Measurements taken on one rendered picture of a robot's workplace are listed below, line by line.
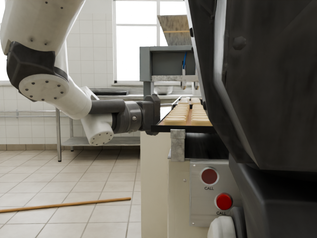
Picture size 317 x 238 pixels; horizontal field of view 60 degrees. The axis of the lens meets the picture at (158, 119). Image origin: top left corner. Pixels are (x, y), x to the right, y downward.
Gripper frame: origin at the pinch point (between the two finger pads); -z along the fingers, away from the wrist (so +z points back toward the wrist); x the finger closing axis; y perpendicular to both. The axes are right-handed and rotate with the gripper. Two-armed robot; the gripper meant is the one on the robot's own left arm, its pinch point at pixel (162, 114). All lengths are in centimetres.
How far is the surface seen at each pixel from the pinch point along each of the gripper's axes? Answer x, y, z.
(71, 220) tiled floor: -90, 129, -15
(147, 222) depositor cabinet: -58, 39, -21
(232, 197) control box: -14.1, -33.3, 8.3
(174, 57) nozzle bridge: 23, 36, -36
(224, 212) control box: -17.5, -32.1, 9.4
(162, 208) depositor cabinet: -50, 34, -27
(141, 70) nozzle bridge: 16.2, 40.2, -19.4
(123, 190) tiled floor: -90, 157, -76
